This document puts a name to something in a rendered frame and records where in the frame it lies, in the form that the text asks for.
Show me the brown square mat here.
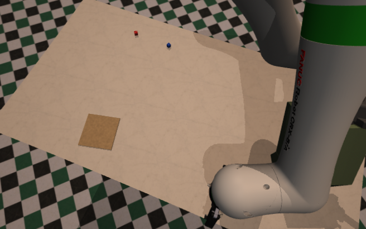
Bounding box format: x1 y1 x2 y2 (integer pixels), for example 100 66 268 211
78 114 120 150

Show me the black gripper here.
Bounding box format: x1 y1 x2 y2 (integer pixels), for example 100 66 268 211
204 203 220 229

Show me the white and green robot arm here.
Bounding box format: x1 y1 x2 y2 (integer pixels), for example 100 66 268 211
208 0 366 220

